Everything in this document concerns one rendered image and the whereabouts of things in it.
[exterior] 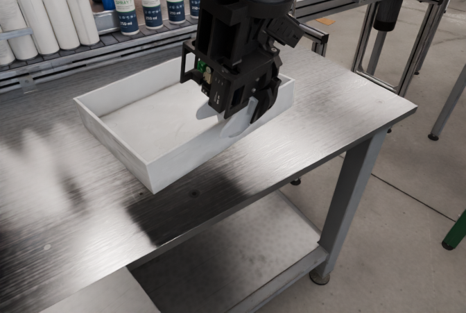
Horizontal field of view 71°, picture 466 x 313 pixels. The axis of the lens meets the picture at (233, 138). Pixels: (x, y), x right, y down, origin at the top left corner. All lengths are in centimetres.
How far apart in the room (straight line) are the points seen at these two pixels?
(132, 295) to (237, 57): 33
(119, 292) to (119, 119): 25
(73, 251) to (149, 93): 27
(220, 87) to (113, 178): 35
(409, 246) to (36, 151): 144
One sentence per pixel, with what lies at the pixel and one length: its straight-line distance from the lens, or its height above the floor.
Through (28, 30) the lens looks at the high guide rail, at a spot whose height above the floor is 96.
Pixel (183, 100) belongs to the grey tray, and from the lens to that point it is 57.
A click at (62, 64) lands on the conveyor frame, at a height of 86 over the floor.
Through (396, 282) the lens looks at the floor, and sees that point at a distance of 154.
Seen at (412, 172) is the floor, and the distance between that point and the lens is 199.
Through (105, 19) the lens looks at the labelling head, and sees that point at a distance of 103.
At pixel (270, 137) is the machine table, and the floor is 83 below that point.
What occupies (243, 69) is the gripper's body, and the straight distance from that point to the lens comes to 31.
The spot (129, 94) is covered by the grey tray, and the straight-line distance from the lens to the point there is 57.
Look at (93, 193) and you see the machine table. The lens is 61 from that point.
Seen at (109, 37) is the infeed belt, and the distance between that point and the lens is 102.
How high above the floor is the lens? 126
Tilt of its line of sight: 40 degrees down
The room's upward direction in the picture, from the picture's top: straight up
